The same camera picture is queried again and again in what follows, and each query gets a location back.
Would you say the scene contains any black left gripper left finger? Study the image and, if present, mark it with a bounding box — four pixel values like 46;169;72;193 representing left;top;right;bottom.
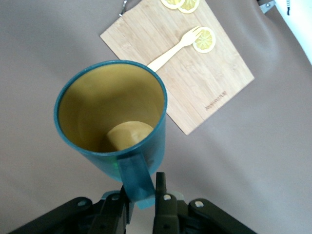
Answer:
89;187;135;234

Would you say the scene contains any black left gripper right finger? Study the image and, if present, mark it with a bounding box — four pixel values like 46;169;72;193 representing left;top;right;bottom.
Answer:
153;172;180;234

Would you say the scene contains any teal cup with yellow inside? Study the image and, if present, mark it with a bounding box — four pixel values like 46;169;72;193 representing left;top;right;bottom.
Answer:
53;59;168;210

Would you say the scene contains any rectangular bamboo cutting board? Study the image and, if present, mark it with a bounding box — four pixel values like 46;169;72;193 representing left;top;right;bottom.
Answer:
99;0;255;136

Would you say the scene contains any pale wooden fork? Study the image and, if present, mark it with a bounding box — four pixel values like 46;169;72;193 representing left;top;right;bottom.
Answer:
147;26;203;73

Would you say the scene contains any lemon slice under fork tines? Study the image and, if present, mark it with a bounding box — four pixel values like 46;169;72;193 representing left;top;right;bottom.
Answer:
193;26;216;54

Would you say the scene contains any grey metal table bracket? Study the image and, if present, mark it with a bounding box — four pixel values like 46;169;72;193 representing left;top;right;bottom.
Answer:
258;0;276;14

